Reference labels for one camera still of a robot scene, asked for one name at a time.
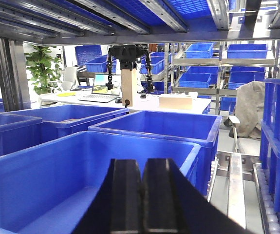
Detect open laptop computer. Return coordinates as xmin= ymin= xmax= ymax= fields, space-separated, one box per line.
xmin=79 ymin=74 xmax=121 ymax=103

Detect green potted plant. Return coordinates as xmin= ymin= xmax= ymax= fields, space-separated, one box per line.
xmin=25 ymin=45 xmax=62 ymax=95

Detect white work table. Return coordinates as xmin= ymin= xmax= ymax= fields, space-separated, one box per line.
xmin=39 ymin=90 xmax=212 ymax=115

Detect shelf upright post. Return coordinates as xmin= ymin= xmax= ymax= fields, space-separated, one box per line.
xmin=0 ymin=37 xmax=31 ymax=112

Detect chair with grey jacket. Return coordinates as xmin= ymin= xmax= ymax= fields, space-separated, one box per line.
xmin=223 ymin=81 xmax=265 ymax=153

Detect overhead shelf rails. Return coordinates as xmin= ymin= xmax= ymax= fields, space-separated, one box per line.
xmin=0 ymin=0 xmax=280 ymax=45

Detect white roller track strip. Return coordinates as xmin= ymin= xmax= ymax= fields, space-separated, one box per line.
xmin=253 ymin=162 xmax=280 ymax=234

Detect blue bin behind left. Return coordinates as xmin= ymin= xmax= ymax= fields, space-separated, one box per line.
xmin=11 ymin=104 xmax=129 ymax=143

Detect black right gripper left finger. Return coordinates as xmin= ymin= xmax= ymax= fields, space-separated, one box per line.
xmin=74 ymin=159 xmax=141 ymax=234

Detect cardboard box on table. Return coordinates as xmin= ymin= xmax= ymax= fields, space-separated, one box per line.
xmin=159 ymin=95 xmax=193 ymax=110

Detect background metal bin rack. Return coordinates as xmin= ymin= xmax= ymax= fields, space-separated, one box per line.
xmin=167 ymin=40 xmax=280 ymax=114

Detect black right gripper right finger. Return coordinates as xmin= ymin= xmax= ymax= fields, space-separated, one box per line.
xmin=143 ymin=158 xmax=249 ymax=234

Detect far left blue bin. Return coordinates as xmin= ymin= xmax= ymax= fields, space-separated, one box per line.
xmin=0 ymin=113 xmax=42 ymax=156

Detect blue plastic bin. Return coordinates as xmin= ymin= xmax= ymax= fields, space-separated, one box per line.
xmin=0 ymin=131 xmax=201 ymax=234

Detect blue bin behind right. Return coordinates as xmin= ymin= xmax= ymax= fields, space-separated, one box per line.
xmin=88 ymin=111 xmax=222 ymax=195

